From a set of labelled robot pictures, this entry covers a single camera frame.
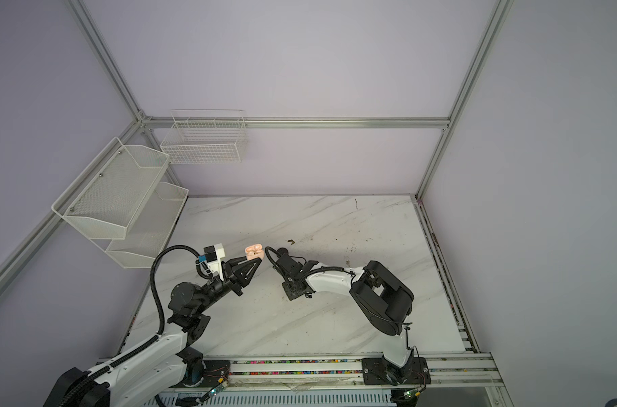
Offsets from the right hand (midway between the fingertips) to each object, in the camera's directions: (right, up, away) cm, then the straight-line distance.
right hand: (290, 290), depth 91 cm
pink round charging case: (-8, +17, -23) cm, 30 cm away
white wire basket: (-33, +58, +5) cm, 67 cm away
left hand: (-7, +14, -21) cm, 26 cm away
